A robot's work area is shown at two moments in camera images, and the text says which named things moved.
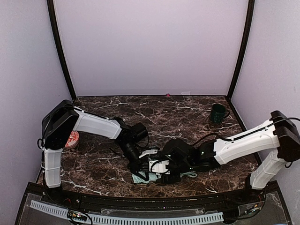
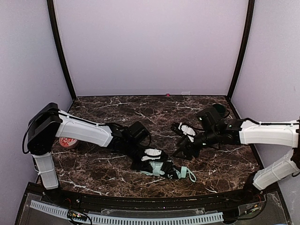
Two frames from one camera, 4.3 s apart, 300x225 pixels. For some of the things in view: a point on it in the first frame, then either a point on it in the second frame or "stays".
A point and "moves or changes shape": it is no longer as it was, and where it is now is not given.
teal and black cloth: [153, 176] moves or changes shape
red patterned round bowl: [72, 140] stays
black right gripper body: [172, 169] to [185, 142]
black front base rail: [256, 195] stays
